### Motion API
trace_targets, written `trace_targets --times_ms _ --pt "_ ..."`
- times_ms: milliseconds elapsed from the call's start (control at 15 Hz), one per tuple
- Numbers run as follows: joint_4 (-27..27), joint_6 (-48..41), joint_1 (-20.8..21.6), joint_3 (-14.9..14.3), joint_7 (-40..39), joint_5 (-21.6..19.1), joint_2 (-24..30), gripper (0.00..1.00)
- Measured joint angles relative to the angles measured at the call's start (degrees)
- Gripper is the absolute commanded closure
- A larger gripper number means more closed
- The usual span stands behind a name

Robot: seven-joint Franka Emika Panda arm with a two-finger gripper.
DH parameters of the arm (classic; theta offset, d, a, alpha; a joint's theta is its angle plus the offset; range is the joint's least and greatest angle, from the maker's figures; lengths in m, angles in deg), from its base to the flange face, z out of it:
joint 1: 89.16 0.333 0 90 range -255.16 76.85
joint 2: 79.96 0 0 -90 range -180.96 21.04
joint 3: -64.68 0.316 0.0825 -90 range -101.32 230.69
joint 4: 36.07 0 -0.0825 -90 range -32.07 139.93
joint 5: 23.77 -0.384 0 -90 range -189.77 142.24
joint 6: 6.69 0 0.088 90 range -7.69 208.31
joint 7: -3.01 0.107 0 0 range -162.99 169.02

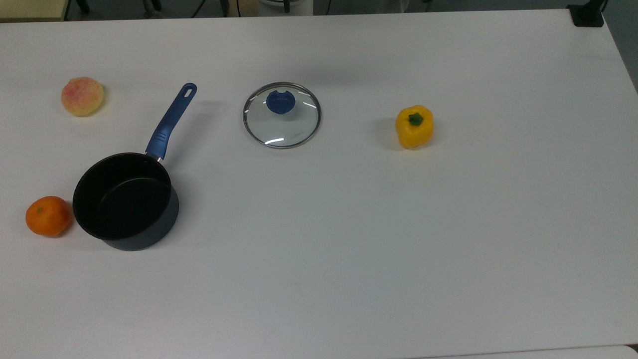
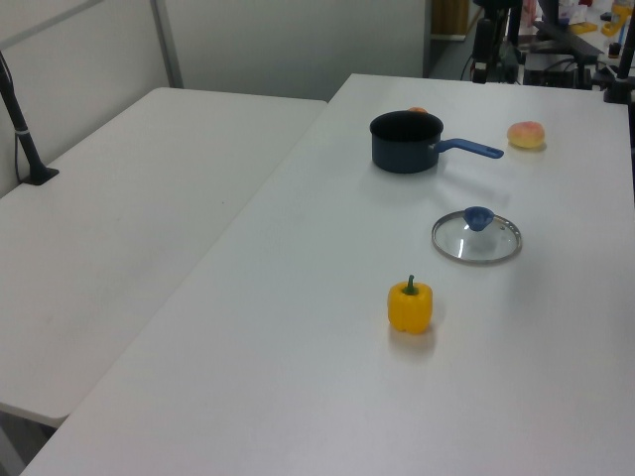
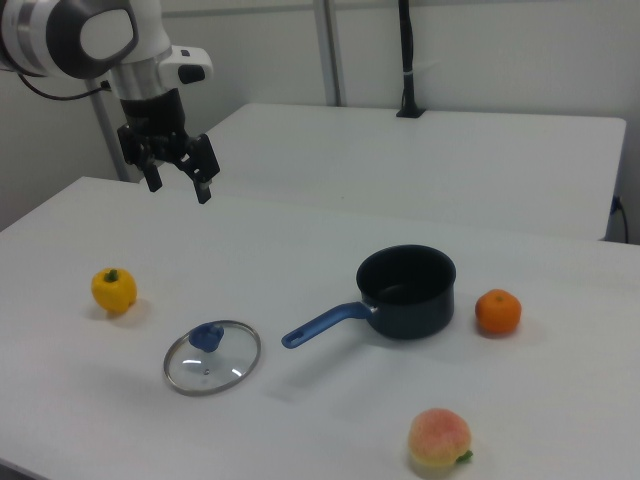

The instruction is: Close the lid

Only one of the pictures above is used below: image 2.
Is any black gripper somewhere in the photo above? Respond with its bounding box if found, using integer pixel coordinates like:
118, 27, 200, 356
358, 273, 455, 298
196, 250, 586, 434
472, 17, 499, 83

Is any glass lid with blue knob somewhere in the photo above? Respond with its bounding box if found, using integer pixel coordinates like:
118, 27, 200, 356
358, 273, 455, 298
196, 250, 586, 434
431, 205, 523, 267

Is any black vertical pole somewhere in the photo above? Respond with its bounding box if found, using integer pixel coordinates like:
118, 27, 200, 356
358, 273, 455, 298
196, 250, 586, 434
505, 0, 523, 49

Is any wooden panel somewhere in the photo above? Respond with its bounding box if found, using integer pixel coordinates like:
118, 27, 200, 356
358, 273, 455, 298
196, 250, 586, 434
430, 0, 470, 40

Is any peach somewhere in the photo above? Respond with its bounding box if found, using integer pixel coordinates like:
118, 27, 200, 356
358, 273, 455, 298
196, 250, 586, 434
506, 120, 547, 150

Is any black angled shelf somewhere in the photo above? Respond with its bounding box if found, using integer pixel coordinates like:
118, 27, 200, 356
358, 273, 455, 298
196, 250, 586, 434
533, 19, 604, 63

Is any dark blue saucepan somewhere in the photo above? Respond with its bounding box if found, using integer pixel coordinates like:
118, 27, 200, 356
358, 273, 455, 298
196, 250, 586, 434
369, 110, 505, 175

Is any yellow plastic object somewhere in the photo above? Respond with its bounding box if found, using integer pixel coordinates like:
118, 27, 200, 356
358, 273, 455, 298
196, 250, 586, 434
601, 3, 630, 37

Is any yellow bell pepper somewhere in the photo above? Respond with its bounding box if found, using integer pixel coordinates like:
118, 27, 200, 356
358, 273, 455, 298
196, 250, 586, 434
387, 275, 434, 336

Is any white side table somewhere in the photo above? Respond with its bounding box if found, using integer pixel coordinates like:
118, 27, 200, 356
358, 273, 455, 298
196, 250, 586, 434
0, 87, 328, 428

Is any black camera stand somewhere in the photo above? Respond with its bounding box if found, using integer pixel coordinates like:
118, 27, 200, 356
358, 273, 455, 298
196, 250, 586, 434
602, 27, 635, 105
0, 49, 60, 187

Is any grey metal partition post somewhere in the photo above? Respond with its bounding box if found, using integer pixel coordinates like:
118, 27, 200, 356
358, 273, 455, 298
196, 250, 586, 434
150, 0, 185, 90

